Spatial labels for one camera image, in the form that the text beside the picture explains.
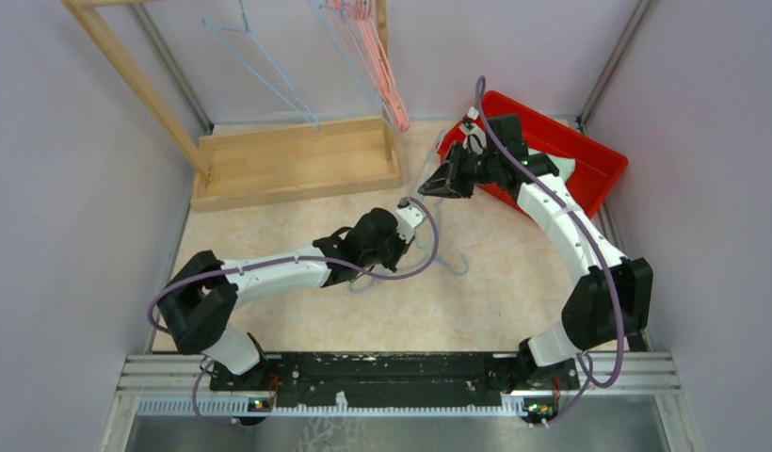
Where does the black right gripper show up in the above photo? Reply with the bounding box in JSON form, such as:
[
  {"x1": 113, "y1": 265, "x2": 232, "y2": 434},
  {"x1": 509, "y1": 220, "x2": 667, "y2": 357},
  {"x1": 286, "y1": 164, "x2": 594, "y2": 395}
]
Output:
[{"x1": 418, "y1": 141, "x2": 499, "y2": 200}]

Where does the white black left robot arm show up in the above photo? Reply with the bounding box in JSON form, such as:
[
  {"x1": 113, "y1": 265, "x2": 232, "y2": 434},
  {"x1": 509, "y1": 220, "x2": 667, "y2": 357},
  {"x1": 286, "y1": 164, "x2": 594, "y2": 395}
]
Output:
[{"x1": 155, "y1": 204, "x2": 426, "y2": 390}]

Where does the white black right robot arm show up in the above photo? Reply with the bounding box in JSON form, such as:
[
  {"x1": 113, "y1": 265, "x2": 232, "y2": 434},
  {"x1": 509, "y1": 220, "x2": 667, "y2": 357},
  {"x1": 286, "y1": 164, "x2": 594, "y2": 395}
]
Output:
[{"x1": 419, "y1": 115, "x2": 653, "y2": 388}]

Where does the light green folded cloth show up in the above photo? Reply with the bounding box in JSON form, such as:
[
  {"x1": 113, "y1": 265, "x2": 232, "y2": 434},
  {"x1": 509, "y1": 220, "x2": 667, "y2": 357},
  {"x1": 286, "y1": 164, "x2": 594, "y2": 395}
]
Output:
[{"x1": 549, "y1": 155, "x2": 576, "y2": 182}]

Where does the red plastic bin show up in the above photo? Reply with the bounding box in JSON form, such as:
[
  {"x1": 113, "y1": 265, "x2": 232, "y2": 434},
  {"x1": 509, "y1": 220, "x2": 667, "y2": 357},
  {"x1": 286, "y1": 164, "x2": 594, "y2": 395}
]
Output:
[{"x1": 437, "y1": 89, "x2": 629, "y2": 219}]

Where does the wooden hanger rack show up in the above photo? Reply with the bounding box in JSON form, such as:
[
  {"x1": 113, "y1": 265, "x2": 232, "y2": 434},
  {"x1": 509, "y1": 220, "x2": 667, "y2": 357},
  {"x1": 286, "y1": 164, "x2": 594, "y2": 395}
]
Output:
[{"x1": 63, "y1": 1, "x2": 402, "y2": 212}]

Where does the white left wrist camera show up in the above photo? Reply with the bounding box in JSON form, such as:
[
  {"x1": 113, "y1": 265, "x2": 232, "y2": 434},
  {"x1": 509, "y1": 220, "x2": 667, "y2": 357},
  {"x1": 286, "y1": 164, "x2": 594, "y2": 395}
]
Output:
[{"x1": 394, "y1": 198, "x2": 426, "y2": 244}]

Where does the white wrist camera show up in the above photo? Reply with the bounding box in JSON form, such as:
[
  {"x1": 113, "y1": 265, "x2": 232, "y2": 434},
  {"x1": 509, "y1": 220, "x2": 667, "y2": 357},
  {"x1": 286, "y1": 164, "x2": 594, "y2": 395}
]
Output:
[
  {"x1": 394, "y1": 198, "x2": 426, "y2": 244},
  {"x1": 459, "y1": 106, "x2": 487, "y2": 154}
]

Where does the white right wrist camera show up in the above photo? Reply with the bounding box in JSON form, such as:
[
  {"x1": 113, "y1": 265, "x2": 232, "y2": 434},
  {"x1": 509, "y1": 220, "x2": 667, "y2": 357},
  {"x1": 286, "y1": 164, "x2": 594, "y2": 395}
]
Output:
[{"x1": 459, "y1": 106, "x2": 487, "y2": 154}]

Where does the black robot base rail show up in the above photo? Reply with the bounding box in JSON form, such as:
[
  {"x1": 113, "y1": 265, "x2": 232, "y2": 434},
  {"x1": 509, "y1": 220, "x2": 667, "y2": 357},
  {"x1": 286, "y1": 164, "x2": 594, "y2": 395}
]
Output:
[{"x1": 210, "y1": 351, "x2": 581, "y2": 409}]

